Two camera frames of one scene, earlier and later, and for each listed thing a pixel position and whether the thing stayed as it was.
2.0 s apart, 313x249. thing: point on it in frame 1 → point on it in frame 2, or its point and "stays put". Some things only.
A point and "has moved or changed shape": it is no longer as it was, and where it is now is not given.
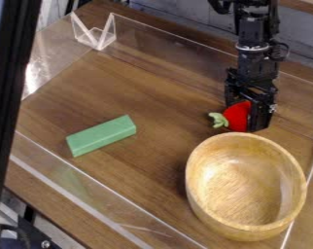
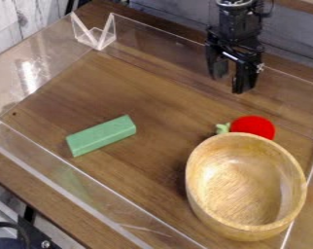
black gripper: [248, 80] → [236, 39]
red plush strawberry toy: [234, 117] has moved or changed shape
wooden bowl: [246, 186] stays put
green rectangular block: [101, 136] stays put
